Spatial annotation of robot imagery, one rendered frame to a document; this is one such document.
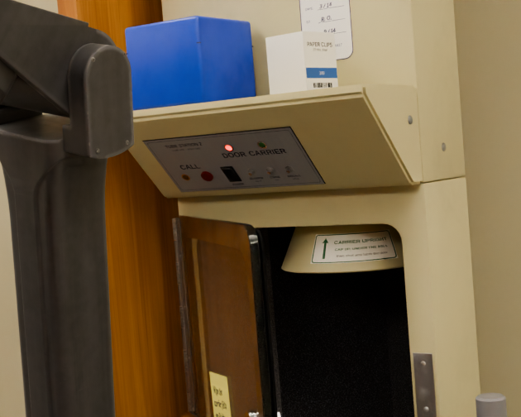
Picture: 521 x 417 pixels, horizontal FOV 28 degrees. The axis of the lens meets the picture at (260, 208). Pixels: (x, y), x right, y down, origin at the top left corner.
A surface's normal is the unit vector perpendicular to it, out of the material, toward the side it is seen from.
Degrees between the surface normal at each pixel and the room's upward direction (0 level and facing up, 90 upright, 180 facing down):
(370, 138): 135
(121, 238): 90
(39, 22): 103
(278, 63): 90
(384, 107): 90
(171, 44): 90
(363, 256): 66
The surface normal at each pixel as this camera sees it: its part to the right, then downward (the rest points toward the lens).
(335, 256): -0.37, -0.33
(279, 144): -0.33, 0.76
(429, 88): 0.83, -0.04
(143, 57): -0.55, 0.09
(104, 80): 0.80, 0.18
